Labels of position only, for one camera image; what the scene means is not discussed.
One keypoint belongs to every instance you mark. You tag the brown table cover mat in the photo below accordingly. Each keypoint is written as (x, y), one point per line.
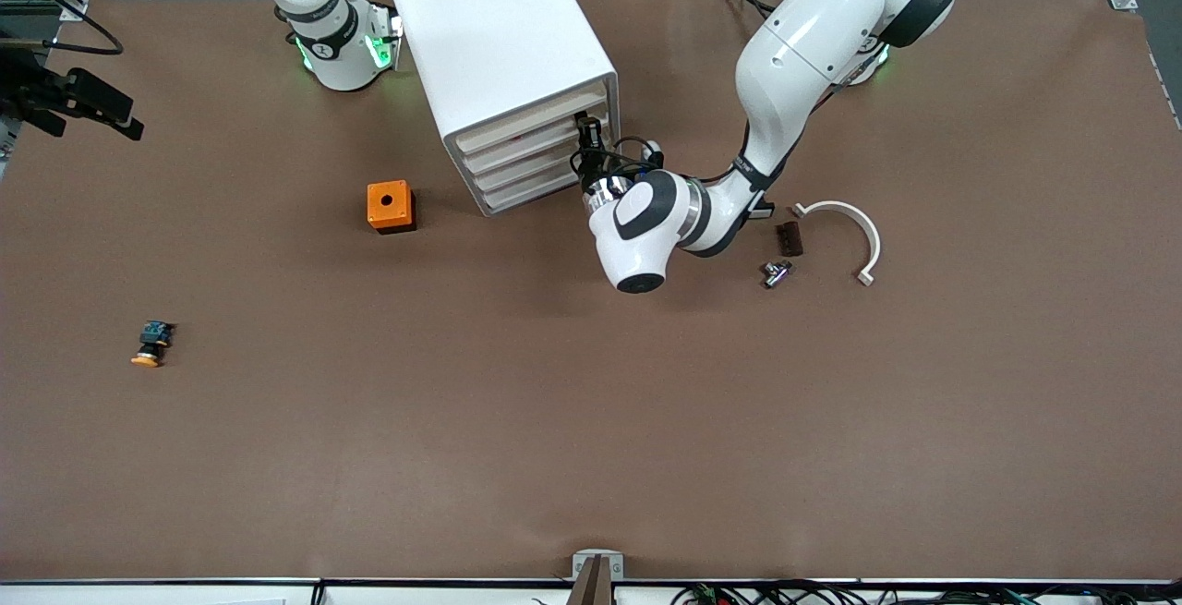
(591, 402)

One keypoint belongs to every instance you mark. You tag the yellow mushroom push button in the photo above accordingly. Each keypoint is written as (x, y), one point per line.
(152, 342)

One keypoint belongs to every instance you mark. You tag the dark brown terminal block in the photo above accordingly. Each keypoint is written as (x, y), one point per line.
(790, 238)

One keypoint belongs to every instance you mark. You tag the orange button enclosure box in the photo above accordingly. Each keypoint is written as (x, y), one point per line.
(388, 203)

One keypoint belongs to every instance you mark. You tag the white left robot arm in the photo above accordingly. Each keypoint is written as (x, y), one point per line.
(813, 51)

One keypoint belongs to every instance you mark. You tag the small silver metal fitting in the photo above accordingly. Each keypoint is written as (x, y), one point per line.
(777, 274)

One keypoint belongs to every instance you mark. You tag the small black pushbutton switch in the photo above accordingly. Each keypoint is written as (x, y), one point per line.
(765, 212)

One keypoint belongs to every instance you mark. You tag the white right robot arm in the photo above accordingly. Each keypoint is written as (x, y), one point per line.
(342, 60)

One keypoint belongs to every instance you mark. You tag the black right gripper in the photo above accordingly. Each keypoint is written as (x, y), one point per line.
(39, 92)

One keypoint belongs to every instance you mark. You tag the white table edge rail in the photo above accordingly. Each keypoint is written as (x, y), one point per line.
(138, 594)

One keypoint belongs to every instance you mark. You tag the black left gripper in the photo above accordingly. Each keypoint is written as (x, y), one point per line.
(591, 164)

